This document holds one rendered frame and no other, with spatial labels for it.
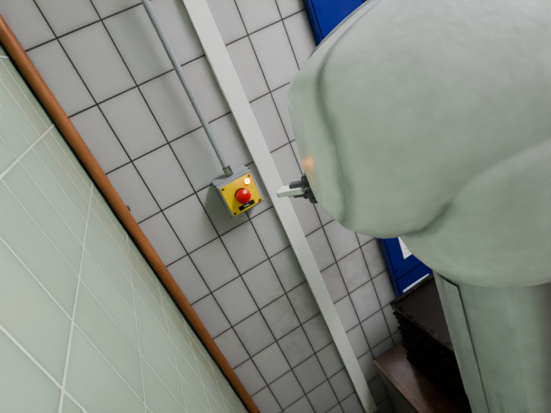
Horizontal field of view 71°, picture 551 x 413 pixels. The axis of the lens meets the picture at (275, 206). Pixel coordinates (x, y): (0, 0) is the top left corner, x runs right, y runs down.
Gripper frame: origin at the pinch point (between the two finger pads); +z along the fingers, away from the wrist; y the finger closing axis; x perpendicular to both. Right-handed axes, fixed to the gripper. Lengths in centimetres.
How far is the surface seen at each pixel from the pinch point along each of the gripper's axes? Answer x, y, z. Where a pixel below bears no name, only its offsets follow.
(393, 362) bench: 18, 88, -3
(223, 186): -0.2, -4.4, 17.9
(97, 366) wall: -58, -14, -3
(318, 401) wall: 2, 93, 25
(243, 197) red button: 0.0, -0.3, 13.6
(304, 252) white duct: 13.5, 29.9, 11.6
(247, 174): 4.6, -4.3, 12.8
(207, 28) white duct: 13.4, -39.0, 11.6
